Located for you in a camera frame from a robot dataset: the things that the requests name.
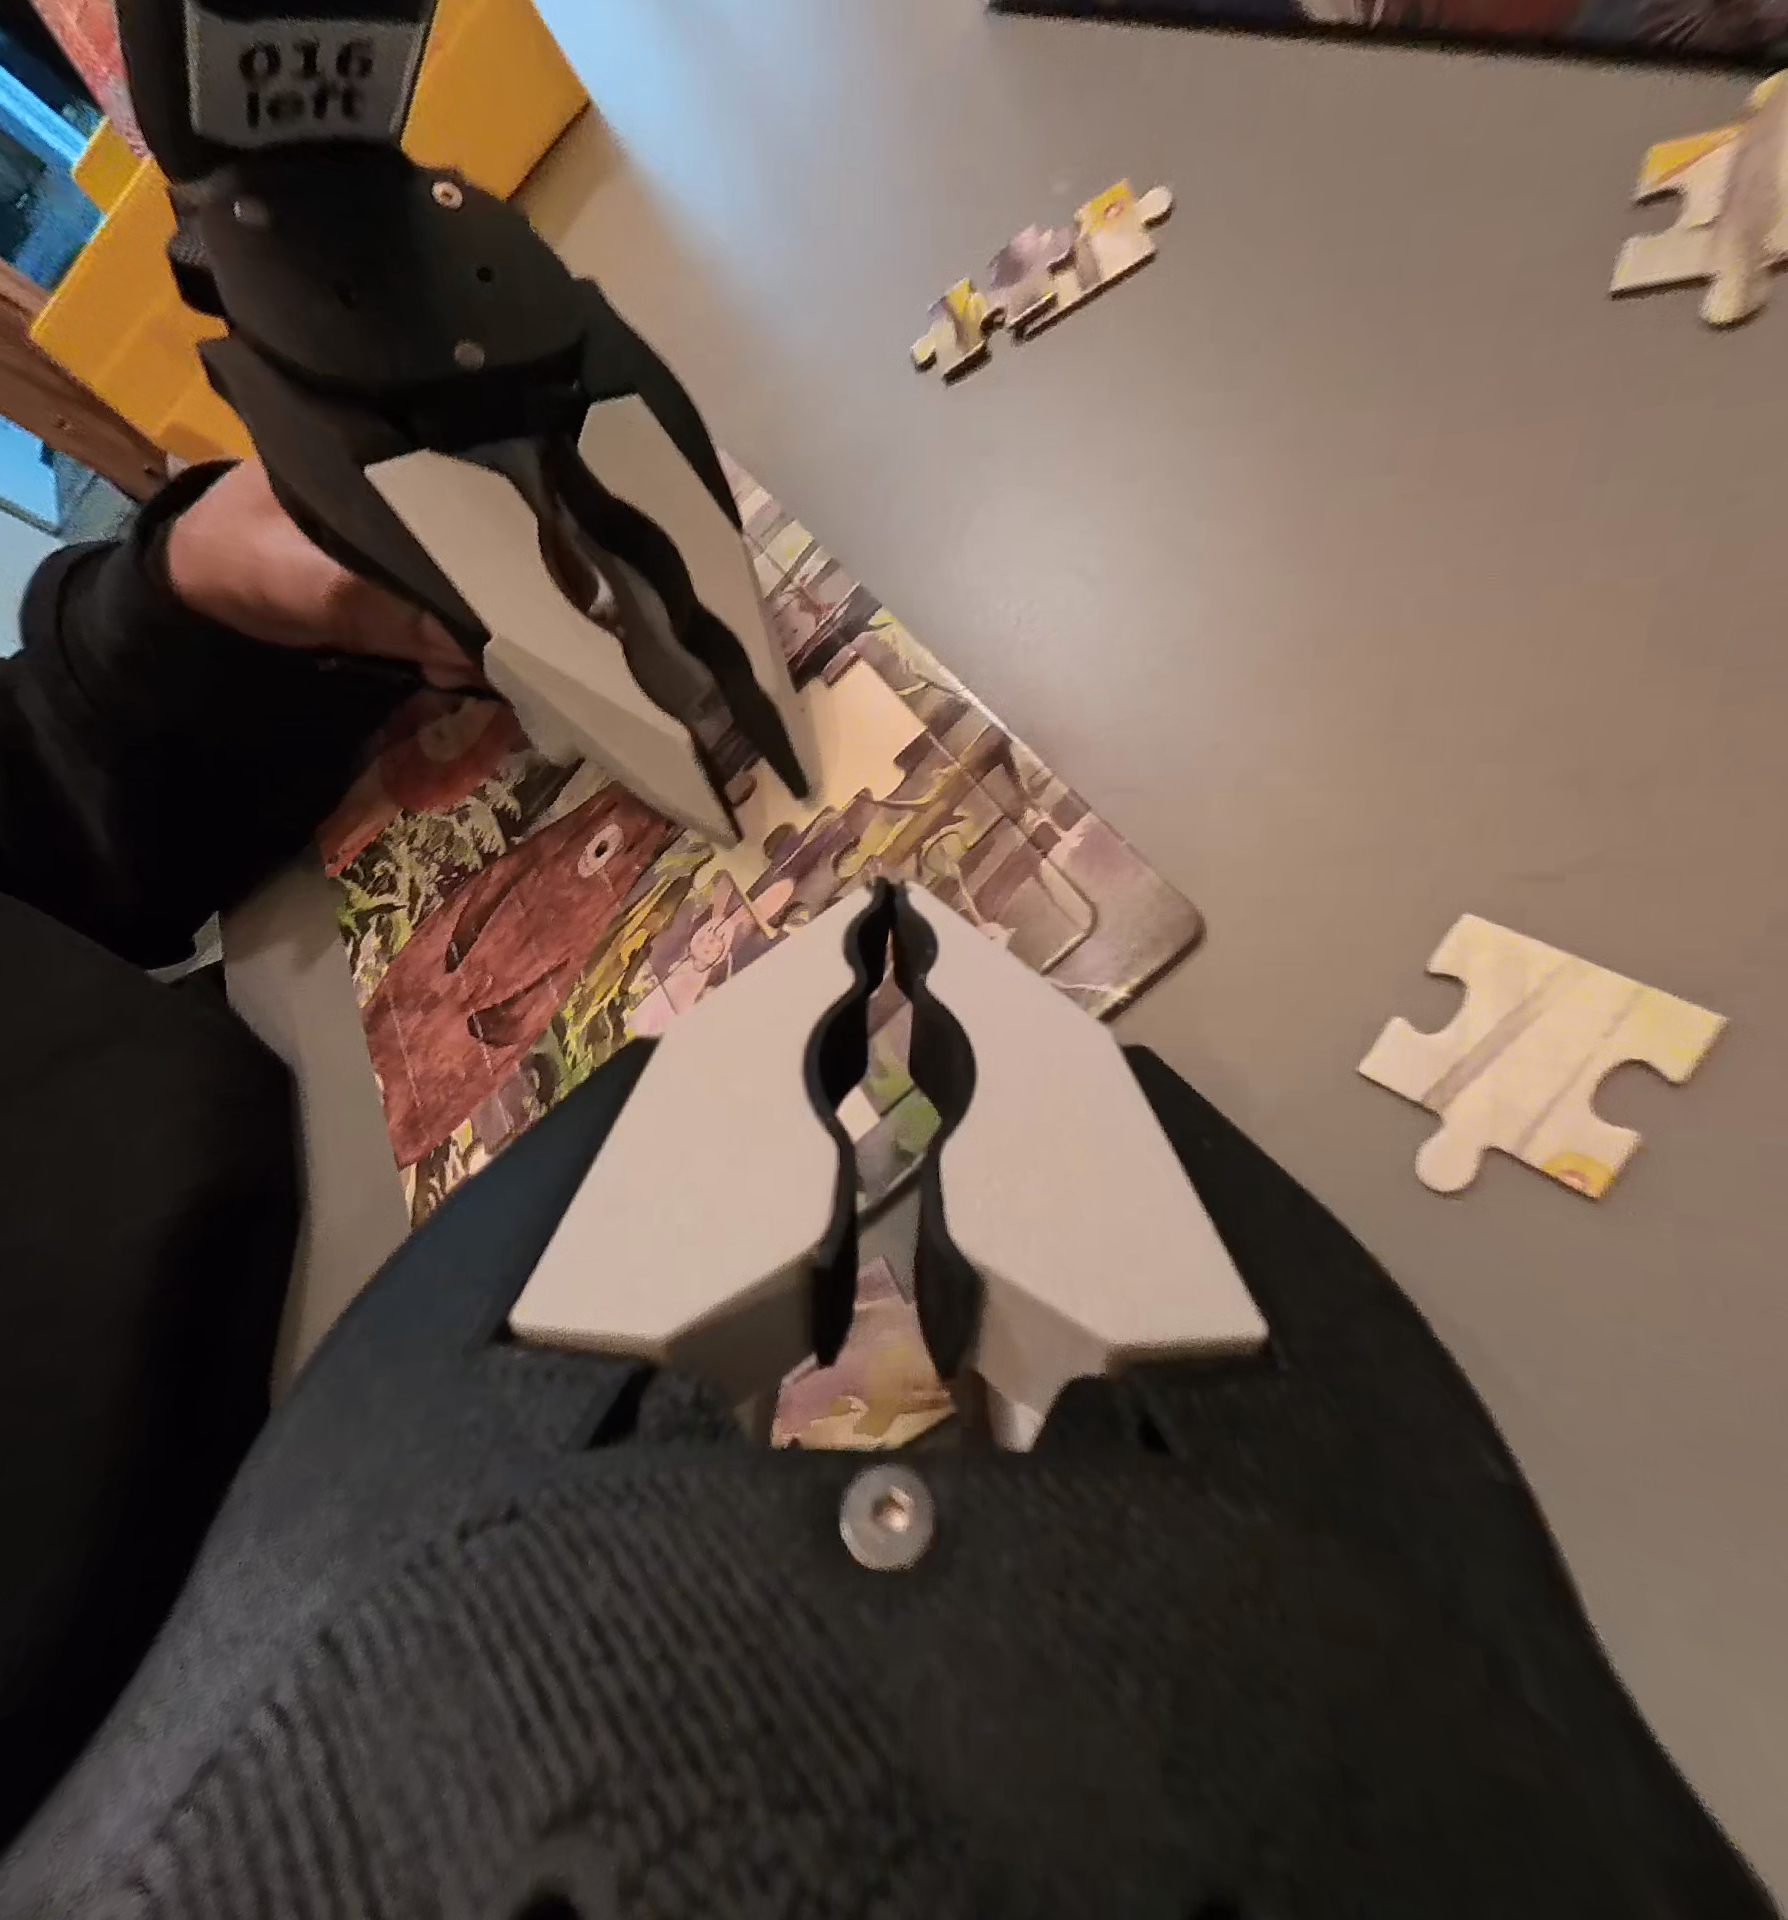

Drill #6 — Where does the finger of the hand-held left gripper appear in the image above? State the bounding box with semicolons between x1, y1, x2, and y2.
365;442;745;845
533;404;817;800

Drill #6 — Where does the colourful illustrated puzzle box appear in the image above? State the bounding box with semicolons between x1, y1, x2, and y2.
987;0;1788;70

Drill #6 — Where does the wooden beam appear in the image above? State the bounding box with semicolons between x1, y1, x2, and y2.
0;210;176;495

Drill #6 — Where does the person's left forearm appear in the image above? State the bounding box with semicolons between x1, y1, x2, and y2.
0;458;439;968

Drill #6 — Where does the yellow box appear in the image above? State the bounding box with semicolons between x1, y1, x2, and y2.
31;0;592;458

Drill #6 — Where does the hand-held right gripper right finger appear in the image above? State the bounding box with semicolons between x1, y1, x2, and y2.
890;882;1270;1452

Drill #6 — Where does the illustrated jigsaw puzzle board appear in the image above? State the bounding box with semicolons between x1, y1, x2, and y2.
315;450;1208;1451

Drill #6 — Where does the person's left hand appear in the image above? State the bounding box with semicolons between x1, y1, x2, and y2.
164;463;491;695

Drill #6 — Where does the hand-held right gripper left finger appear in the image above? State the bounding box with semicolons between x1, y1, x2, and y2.
504;882;900;1428

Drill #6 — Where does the blue panel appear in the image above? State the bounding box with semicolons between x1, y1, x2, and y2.
0;5;103;230

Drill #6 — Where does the white puzzle piece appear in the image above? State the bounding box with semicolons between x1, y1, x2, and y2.
1354;911;1729;1199

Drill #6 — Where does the pale grey-banded puzzle piece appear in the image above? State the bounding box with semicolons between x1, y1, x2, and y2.
1611;67;1788;327

